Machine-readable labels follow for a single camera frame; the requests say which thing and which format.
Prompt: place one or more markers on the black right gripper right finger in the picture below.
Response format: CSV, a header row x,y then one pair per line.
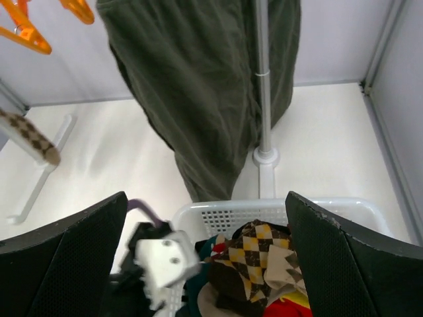
x,y
350,270

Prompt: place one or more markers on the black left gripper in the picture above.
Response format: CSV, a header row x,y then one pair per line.
x,y
126,294

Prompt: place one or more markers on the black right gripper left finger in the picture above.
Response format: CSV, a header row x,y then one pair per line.
x,y
62,269

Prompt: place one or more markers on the brown argyle sock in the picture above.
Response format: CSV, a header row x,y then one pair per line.
x,y
238,272
25,135
283,269

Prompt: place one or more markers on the white round clip hanger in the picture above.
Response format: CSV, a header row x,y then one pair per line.
x,y
27,35

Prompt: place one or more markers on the beige ribbed sock striped cuff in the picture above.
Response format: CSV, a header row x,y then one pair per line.
x,y
206,302

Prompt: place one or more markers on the mustard yellow sock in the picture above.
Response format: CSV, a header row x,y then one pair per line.
x,y
297,298

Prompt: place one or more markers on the teal green sock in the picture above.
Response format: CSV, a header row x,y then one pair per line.
x,y
194,285

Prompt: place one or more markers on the red santa sock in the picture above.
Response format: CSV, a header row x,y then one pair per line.
x,y
275,306

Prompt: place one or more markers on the white plastic laundry basket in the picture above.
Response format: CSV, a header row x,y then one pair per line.
x,y
201,221

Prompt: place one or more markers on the white and steel clothes rack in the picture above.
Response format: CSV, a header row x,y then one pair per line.
x,y
266,157

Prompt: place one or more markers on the olive green hanging garment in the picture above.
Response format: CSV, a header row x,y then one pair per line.
x,y
191,66

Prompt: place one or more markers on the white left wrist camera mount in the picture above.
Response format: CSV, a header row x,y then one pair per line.
x,y
167,262

